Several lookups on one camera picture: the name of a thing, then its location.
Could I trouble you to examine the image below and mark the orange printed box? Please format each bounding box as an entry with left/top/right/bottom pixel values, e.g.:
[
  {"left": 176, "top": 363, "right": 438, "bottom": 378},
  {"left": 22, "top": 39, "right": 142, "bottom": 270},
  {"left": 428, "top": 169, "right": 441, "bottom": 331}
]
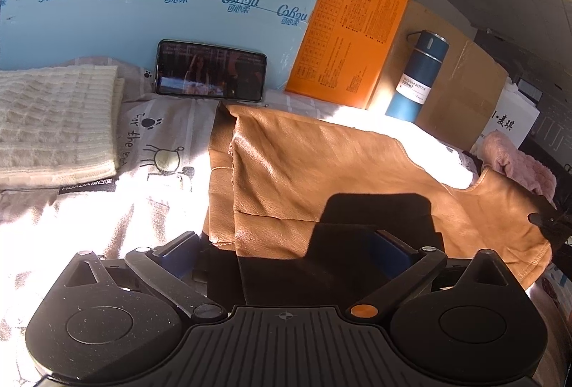
[{"left": 285, "top": 0, "right": 410, "bottom": 111}]

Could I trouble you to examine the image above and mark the white paper bag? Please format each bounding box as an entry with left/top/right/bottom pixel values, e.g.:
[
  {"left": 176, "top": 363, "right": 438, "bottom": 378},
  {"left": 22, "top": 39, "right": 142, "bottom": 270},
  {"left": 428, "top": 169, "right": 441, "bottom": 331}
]
[{"left": 480, "top": 76, "right": 542, "bottom": 153}]

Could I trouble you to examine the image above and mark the light blue printed carton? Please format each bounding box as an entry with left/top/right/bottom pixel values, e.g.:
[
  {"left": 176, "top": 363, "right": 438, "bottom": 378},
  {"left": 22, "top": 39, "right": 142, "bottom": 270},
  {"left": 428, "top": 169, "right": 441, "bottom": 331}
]
[{"left": 0, "top": 0, "right": 336, "bottom": 95}]

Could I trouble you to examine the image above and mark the cream knitted sweater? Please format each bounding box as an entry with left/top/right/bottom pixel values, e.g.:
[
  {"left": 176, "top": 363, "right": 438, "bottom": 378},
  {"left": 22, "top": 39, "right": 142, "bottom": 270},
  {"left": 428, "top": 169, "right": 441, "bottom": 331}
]
[{"left": 0, "top": 65, "right": 127, "bottom": 186}]

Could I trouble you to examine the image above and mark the printed bed sheet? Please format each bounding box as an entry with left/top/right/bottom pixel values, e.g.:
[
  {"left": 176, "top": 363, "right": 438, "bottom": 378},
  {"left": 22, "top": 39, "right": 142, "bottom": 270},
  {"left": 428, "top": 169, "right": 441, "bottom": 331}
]
[{"left": 0, "top": 54, "right": 572, "bottom": 345}]

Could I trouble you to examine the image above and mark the large brown cardboard box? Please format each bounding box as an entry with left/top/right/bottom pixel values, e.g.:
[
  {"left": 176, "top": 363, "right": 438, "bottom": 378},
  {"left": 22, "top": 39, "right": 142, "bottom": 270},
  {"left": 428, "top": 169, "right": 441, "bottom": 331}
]
[{"left": 366, "top": 0, "right": 509, "bottom": 152}]

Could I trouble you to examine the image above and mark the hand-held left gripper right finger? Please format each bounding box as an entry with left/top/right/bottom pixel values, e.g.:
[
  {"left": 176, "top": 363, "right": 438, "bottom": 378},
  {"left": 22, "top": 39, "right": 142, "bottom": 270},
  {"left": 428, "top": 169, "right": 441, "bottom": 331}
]
[{"left": 349, "top": 230, "right": 516, "bottom": 320}]

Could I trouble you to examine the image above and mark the black smartphone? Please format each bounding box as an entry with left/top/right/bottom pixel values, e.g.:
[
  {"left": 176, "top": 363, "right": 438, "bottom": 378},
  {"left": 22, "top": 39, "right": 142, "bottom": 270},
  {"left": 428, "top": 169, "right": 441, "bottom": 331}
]
[{"left": 154, "top": 39, "right": 268, "bottom": 103}]

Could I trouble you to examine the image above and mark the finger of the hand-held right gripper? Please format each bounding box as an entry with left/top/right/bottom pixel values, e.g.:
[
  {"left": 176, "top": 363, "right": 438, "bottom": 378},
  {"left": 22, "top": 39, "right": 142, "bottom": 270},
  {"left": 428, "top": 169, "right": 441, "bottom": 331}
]
[{"left": 527, "top": 195, "right": 572, "bottom": 245}]

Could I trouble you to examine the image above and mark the brown leather garment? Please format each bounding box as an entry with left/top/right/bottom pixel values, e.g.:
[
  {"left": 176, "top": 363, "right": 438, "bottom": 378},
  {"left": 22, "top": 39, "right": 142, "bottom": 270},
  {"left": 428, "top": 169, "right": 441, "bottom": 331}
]
[{"left": 202, "top": 103, "right": 554, "bottom": 307}]

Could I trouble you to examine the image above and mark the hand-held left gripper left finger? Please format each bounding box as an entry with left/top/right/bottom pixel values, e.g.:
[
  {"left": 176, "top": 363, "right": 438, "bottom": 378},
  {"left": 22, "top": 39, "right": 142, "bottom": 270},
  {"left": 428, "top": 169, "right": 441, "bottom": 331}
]
[{"left": 46, "top": 231, "right": 228, "bottom": 322}]

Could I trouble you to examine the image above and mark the pink knitted sweater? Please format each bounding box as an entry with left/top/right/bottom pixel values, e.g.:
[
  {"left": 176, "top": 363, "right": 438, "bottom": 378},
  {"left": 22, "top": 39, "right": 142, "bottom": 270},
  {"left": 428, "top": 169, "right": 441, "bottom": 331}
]
[{"left": 469, "top": 130, "right": 557, "bottom": 209}]

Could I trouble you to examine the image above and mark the black leather sofa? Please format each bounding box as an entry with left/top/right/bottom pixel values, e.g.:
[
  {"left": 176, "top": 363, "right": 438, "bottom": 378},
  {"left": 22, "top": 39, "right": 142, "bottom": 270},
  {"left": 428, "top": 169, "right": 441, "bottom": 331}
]
[{"left": 521, "top": 101, "right": 572, "bottom": 213}]

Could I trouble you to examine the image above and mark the blue vacuum bottle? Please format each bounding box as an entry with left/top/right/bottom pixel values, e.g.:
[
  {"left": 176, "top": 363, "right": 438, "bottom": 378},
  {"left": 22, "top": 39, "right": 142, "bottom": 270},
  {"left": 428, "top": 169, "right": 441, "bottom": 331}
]
[{"left": 385, "top": 29, "right": 450, "bottom": 122}]

